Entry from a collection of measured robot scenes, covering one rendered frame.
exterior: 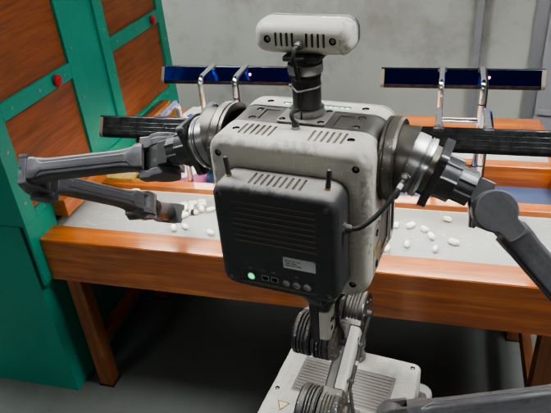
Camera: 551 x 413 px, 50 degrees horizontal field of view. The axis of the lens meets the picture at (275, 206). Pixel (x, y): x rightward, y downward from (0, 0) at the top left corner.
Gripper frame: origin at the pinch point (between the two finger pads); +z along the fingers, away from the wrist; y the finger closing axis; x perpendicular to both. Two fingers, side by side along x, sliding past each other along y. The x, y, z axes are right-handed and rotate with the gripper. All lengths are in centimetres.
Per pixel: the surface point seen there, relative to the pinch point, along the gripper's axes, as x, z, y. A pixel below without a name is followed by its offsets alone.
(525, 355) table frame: 35, 48, -123
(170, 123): -32.5, -3.5, 6.4
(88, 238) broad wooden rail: 11.7, -4.4, 31.9
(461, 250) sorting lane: 2, 12, -96
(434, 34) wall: -136, 155, -76
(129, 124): -31.4, -3.6, 22.9
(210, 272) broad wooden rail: 18.4, -1.2, -15.0
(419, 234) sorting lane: -3, 17, -82
